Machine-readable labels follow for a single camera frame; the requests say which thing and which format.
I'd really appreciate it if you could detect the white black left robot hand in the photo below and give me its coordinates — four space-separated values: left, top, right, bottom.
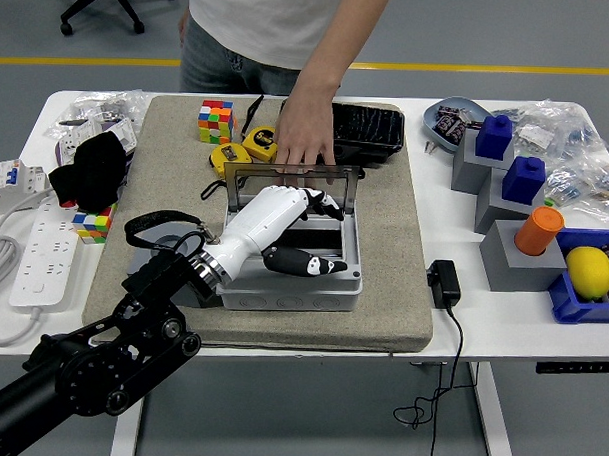
204 182 352 291

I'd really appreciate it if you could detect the person's left hand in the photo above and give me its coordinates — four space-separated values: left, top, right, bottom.
271 89 340 188

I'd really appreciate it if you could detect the grey electrical box clear lid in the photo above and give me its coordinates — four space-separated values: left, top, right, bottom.
215 159 368 315

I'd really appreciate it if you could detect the orange cylinder battery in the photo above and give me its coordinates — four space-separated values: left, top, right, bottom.
513 204 566 258

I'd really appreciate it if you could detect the yellow tape measure black label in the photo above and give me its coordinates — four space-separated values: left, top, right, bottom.
240 94 281 164

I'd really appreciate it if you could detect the yellow tape measure red label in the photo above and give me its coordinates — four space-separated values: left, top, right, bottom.
199 140 255 203

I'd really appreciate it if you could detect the black crinkled plastic tray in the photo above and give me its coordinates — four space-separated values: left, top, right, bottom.
279 99 408 152

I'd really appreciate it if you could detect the colourful puzzle cube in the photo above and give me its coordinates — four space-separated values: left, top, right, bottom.
196 98 239 146
71 201 118 245

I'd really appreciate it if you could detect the grey cube with round hole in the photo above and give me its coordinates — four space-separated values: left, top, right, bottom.
126 229 223 309

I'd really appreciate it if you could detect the black table control panel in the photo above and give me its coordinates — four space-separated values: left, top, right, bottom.
535 359 609 378

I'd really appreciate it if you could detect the white table leg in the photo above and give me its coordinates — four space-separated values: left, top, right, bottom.
464 361 519 456
108 395 153 456

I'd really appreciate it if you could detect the blue-grey dish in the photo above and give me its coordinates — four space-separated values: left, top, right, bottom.
421 95 493 155

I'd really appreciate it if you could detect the grey-brown mat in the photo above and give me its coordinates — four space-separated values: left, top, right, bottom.
82 91 443 357

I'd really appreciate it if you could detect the person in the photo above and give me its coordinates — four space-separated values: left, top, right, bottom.
176 0 394 100

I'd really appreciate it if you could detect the dark wrapped packet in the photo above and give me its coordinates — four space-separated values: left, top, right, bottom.
434 113 458 137
450 117 472 144

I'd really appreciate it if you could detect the blue storage bin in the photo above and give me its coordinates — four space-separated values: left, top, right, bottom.
546 227 609 328

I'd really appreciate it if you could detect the grey block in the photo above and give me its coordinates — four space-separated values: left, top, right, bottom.
473 168 548 236
451 127 517 196
478 218 571 295

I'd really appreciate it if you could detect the black cloth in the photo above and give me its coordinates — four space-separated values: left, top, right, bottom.
47 130 131 216

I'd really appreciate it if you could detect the clear bag of parts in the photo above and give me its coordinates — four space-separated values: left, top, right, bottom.
54 86 155 144
542 160 609 230
491 98 609 163

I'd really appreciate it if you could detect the blue plastic block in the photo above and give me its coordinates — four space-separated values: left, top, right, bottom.
475 113 516 161
500 154 547 206

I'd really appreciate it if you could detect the black power adapter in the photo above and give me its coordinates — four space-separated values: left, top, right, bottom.
426 259 463 311

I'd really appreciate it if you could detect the yellow lemon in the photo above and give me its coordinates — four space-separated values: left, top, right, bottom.
564 245 609 302

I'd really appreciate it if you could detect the white socket package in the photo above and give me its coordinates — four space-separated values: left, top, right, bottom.
53 114 139 171

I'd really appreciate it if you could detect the white power strip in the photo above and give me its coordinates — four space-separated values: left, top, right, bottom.
9 196 84 311

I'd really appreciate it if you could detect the white circuit breaker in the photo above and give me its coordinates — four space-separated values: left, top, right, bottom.
0 157 53 215

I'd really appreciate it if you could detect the black plastic bracket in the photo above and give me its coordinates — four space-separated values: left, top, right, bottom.
330 141 389 181

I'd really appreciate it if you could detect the black adapter cord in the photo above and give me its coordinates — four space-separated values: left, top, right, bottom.
392 300 467 456

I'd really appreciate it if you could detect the grey power cable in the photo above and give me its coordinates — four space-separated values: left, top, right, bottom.
0 184 55 350

